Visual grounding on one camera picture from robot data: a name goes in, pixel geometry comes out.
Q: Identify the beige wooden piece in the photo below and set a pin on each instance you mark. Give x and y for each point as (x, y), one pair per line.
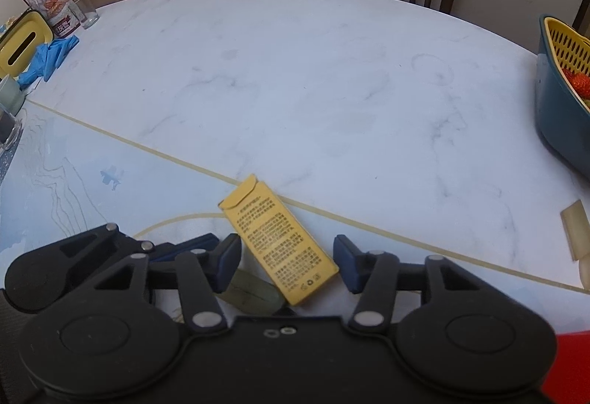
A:
(574, 224)

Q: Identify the pile of strawberries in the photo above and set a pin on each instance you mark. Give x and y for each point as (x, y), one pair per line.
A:
(581, 84)

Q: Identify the clear drinking glass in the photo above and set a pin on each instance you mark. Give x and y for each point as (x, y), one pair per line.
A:
(86, 14)

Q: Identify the yellow tissue box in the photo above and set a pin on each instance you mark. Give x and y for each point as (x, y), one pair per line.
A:
(32, 31)

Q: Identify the pale green cup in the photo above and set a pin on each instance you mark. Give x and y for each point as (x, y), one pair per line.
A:
(11, 95)

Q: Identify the blue bowl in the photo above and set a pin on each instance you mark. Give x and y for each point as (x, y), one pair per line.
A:
(557, 123)

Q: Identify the yellow colander basket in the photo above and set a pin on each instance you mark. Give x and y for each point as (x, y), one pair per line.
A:
(567, 44)

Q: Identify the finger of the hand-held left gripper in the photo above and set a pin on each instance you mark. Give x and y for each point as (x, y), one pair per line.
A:
(184, 247)

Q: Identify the glass with dark drink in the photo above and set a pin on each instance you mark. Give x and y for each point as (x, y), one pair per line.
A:
(7, 130)

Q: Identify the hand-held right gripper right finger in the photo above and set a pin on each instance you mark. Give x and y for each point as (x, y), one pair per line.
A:
(346, 262)

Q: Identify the yellow carton box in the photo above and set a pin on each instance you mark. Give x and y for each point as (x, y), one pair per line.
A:
(281, 238)

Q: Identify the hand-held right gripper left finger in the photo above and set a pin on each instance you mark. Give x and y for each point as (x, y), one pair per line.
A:
(229, 259)

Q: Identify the blue rubber gloves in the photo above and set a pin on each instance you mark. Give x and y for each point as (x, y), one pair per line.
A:
(50, 56)

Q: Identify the white cardboard box red rim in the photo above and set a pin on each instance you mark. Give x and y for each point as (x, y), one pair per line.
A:
(571, 367)

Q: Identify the olive green packet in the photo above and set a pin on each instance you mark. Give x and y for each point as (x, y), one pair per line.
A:
(251, 291)

